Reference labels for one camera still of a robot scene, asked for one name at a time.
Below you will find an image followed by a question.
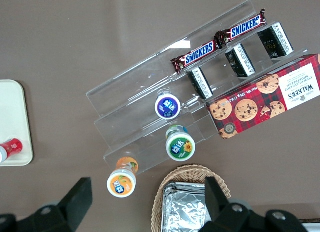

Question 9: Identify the Snickers chocolate bar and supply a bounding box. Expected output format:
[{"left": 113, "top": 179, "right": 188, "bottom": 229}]
[
  {"left": 214, "top": 8, "right": 267, "bottom": 45},
  {"left": 170, "top": 39, "right": 222, "bottom": 74}
]

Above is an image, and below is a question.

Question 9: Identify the green capped gum bottle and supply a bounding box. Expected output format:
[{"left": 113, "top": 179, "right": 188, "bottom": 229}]
[{"left": 165, "top": 124, "right": 197, "bottom": 161}]

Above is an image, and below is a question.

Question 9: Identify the small black white box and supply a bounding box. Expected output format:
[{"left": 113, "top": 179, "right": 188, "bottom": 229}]
[
  {"left": 257, "top": 21, "right": 295, "bottom": 60},
  {"left": 186, "top": 66, "right": 215, "bottom": 100},
  {"left": 224, "top": 42, "right": 257, "bottom": 78}
]

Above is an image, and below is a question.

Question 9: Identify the light tan wicker basket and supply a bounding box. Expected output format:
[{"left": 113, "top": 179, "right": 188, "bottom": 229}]
[{"left": 151, "top": 163, "right": 232, "bottom": 232}]

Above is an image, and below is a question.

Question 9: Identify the red tartan cookie box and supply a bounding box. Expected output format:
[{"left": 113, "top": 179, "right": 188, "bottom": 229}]
[{"left": 205, "top": 53, "right": 320, "bottom": 140}]

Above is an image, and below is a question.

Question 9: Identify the red capped gum bottle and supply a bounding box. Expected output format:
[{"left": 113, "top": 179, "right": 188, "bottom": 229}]
[{"left": 0, "top": 138, "right": 24, "bottom": 164}]

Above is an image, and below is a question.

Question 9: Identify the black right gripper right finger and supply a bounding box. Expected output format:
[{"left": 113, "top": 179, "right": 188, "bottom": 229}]
[{"left": 197, "top": 176, "right": 261, "bottom": 232}]

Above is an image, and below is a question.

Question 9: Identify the beige plastic tray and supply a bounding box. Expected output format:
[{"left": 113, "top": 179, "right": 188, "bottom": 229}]
[{"left": 0, "top": 79, "right": 34, "bottom": 167}]

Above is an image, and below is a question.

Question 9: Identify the stack of foil trays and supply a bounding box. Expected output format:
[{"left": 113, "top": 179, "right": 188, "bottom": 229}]
[{"left": 161, "top": 181, "right": 213, "bottom": 232}]

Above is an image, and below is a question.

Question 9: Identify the blue capped gum bottle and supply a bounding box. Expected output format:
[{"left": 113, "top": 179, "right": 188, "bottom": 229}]
[{"left": 154, "top": 91, "right": 182, "bottom": 120}]

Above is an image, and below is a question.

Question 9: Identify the orange capped gum bottle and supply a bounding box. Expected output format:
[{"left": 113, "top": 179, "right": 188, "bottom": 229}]
[{"left": 106, "top": 156, "right": 139, "bottom": 198}]

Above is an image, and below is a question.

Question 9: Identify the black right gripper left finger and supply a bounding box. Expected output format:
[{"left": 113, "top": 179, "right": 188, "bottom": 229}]
[{"left": 17, "top": 177, "right": 94, "bottom": 232}]

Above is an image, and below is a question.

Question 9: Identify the clear acrylic step stand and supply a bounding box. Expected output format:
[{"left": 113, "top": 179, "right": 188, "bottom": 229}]
[{"left": 85, "top": 0, "right": 311, "bottom": 175}]

